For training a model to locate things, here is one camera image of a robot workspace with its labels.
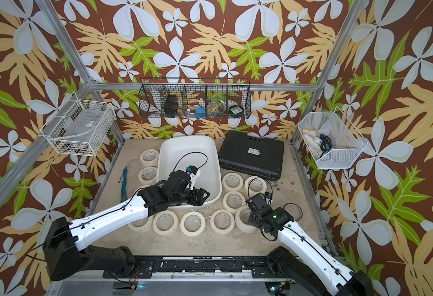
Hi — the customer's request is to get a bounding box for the masking tape roll eight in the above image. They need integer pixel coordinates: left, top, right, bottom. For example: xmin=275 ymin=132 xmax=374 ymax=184
xmin=127 ymin=217 xmax=153 ymax=233

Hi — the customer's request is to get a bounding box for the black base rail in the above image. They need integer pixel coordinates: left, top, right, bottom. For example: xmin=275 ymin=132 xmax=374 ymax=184
xmin=102 ymin=255 xmax=302 ymax=280

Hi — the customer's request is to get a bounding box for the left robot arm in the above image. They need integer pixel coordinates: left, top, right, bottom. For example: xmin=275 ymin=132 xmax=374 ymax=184
xmin=42 ymin=166 xmax=210 ymax=281

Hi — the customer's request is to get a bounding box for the masking tape roll seven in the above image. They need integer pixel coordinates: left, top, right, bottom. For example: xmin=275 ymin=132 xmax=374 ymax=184
xmin=221 ymin=172 xmax=244 ymax=191

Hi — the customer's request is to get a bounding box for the black cable in basket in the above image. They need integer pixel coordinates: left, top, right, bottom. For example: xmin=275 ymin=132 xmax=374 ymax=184
xmin=318 ymin=134 xmax=334 ymax=152

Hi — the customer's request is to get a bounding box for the white plastic storage box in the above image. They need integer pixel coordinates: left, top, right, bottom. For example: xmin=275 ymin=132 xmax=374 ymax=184
xmin=155 ymin=134 xmax=223 ymax=210

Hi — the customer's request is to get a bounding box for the white wire basket left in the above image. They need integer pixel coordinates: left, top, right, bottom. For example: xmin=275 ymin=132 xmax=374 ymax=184
xmin=40 ymin=93 xmax=116 ymax=157

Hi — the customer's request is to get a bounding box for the white mesh basket right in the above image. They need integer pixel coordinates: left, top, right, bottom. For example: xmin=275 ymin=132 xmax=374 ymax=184
xmin=298 ymin=108 xmax=368 ymax=170

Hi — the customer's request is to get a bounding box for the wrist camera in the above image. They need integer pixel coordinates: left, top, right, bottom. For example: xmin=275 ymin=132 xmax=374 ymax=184
xmin=246 ymin=193 xmax=273 ymax=217
xmin=186 ymin=165 xmax=200 ymax=191

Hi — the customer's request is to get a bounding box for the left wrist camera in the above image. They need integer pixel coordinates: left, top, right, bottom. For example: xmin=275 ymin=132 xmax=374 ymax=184
xmin=186 ymin=165 xmax=200 ymax=191

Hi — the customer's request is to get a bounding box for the masking tape roll six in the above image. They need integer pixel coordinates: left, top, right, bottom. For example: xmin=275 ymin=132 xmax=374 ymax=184
xmin=223 ymin=191 xmax=246 ymax=213

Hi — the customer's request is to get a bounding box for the masking tape roll two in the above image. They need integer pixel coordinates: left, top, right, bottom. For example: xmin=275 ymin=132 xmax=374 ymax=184
xmin=140 ymin=149 xmax=159 ymax=167

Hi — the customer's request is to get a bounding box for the black plastic tool case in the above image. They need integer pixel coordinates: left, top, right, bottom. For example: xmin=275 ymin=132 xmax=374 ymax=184
xmin=218 ymin=130 xmax=284 ymax=181

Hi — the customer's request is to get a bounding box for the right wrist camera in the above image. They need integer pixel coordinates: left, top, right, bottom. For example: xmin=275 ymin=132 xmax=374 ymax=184
xmin=246 ymin=193 xmax=273 ymax=217

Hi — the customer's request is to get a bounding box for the masking tape roll ten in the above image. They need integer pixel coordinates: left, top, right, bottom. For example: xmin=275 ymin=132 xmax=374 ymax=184
xmin=180 ymin=212 xmax=206 ymax=238

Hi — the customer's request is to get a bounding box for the black wire wall basket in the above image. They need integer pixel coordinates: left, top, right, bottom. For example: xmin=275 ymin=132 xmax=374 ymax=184
xmin=137 ymin=77 xmax=252 ymax=119

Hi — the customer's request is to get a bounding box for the masking tape roll five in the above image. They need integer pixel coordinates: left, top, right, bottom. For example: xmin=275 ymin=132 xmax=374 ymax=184
xmin=235 ymin=205 xmax=258 ymax=233

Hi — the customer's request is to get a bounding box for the masking tape roll one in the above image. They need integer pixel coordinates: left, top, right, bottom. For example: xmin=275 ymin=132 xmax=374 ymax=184
xmin=138 ymin=166 xmax=157 ymax=185

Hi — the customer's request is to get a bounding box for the masking tape roll four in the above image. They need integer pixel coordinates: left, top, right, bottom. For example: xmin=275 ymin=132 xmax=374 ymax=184
xmin=244 ymin=176 xmax=267 ymax=198

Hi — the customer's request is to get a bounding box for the masking tape roll nine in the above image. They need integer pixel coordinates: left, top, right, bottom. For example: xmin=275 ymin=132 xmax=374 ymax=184
xmin=152 ymin=210 xmax=179 ymax=237

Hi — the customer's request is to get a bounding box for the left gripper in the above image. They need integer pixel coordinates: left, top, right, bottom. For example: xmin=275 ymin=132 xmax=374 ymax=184
xmin=170 ymin=185 xmax=211 ymax=206

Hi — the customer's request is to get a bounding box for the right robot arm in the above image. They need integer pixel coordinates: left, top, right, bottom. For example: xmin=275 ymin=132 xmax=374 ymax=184
xmin=246 ymin=193 xmax=374 ymax=296

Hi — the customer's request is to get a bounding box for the black box in basket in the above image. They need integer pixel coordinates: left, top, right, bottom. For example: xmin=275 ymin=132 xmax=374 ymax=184
xmin=163 ymin=95 xmax=179 ymax=117

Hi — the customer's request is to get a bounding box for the masking tape roll eleven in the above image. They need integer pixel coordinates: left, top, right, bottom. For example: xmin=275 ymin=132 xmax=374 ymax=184
xmin=210 ymin=209 xmax=235 ymax=235

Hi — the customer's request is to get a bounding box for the blue item in basket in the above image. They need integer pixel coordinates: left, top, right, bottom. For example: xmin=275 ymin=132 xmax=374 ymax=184
xmin=195 ymin=107 xmax=206 ymax=119

